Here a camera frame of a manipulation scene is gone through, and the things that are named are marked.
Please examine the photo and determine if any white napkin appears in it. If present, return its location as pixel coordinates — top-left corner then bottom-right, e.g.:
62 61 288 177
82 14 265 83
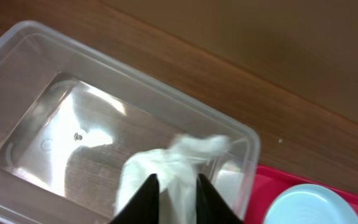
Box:
114 134 230 223

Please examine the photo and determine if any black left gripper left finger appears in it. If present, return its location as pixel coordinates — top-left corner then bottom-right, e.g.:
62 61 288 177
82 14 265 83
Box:
109 174 160 224

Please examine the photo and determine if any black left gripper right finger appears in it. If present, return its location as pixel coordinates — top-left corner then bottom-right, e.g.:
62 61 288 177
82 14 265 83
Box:
196 174 243 224

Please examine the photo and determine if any red serving tray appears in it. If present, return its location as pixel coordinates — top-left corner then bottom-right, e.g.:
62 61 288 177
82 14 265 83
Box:
244 165 358 224

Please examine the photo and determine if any light blue plate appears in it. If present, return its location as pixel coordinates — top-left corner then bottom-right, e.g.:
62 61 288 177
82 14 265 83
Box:
263 184 358 224

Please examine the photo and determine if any clear plastic waste bin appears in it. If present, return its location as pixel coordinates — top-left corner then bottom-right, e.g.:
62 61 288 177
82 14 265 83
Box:
0 21 260 223

